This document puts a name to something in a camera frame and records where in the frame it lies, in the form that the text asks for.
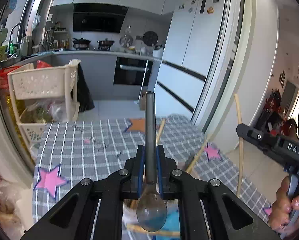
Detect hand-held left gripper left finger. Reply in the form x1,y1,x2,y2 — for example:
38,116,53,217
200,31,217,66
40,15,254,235
21,144,146,240

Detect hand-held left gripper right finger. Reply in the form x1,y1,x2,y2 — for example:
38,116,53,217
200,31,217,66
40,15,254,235
156,144,281,240

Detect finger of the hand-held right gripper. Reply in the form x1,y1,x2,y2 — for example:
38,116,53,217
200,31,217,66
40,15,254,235
236,123,280,155

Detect black-handled steel spoon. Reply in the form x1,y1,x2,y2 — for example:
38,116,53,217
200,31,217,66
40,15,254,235
136,91,168,233

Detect person's right hand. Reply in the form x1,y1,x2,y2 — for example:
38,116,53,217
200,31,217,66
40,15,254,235
268,175,299,236

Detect blue mat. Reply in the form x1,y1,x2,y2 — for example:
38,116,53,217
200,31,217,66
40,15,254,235
149,204,180,233

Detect grey checked star tablecloth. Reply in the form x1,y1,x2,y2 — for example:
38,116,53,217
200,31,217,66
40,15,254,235
32,114,273,240

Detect black built-in oven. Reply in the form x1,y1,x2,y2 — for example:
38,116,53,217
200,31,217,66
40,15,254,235
113,56,154,86

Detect white refrigerator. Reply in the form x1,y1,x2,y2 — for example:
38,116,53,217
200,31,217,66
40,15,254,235
153,0,228,121

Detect bag of green vegetables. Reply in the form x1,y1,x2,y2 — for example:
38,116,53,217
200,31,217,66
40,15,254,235
22,101,65,123

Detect plastic bag of brown food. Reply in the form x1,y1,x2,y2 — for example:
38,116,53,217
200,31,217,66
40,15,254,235
0,179,23,228

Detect cream plastic storage cart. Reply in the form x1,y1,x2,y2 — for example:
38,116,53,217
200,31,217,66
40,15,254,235
7,59,80,143

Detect round metal steamer rack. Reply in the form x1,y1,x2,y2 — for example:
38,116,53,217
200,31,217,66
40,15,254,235
119,33,134,48

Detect black cooking pot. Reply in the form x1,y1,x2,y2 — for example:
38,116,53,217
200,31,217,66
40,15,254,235
97,38,115,51

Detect round black pan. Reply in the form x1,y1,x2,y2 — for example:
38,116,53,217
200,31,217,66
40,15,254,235
142,31,159,46

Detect black wok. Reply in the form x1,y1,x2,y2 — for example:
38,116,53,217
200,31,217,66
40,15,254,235
72,37,92,49

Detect black range hood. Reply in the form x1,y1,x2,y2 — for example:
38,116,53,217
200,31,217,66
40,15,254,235
72,3,129,34

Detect metal kitchen faucet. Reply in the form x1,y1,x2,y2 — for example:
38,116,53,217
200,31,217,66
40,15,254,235
9,23,27,56

